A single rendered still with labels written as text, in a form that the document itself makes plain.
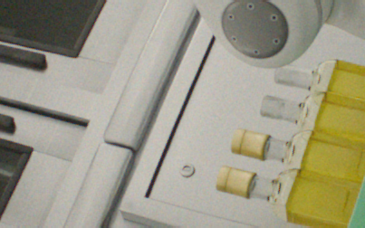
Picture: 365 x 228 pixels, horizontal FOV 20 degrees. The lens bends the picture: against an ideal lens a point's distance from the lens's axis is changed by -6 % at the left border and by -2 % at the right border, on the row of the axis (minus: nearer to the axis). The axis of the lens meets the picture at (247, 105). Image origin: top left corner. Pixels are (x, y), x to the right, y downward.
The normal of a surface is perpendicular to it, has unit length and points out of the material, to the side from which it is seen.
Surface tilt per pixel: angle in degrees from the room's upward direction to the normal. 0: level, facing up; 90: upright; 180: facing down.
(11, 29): 90
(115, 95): 90
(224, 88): 90
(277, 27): 103
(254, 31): 90
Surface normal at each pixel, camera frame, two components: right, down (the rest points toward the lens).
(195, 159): -0.08, -0.55
